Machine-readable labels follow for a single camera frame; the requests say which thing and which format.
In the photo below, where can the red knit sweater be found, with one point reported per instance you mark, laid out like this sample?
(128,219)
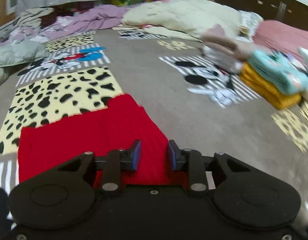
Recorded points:
(115,127)

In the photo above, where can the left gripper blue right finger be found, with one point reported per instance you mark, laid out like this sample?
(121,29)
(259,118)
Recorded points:
(194,164)

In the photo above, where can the cartoon patchwork bed cover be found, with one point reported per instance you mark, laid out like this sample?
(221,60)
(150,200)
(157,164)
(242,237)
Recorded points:
(246,130)

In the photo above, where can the pink pillow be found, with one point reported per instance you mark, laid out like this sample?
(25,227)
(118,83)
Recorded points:
(279,36)

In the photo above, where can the yellow folded garment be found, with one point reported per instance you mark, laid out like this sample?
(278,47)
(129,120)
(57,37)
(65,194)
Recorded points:
(266,89)

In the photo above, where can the striped folded cloth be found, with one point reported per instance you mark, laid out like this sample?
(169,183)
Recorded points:
(29,18)

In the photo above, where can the mint folded garment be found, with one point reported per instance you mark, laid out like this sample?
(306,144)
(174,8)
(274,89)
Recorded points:
(277,69)

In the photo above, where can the dark wooden headboard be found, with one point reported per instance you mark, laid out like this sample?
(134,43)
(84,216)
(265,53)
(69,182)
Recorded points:
(290,12)

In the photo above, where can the light grey puffer jacket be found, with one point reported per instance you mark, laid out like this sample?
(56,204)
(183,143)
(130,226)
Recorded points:
(12,55)

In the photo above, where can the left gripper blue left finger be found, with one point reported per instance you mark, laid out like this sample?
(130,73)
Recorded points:
(116,162)

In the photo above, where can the purple blanket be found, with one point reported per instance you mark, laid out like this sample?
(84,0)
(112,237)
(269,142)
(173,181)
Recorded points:
(101,17)

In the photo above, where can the beige folded garment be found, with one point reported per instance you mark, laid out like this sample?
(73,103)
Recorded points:
(215,38)

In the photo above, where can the cream fluffy blanket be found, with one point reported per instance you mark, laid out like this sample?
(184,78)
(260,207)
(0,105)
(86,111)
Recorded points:
(186,19)

